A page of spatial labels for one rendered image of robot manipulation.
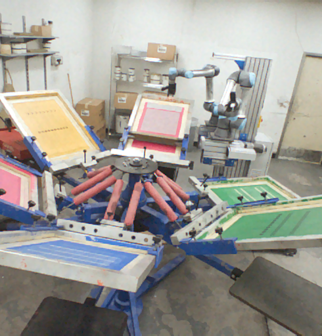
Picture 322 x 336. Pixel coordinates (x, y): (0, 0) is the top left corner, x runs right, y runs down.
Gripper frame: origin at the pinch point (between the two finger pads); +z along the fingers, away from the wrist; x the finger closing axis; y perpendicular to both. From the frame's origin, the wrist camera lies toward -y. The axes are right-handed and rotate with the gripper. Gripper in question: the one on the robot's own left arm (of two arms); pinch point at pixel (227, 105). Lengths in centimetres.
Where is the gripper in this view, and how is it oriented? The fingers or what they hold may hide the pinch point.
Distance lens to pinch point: 254.7
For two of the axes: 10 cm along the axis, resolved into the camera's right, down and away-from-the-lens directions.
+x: -9.0, -1.3, 4.1
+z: -4.3, 3.2, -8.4
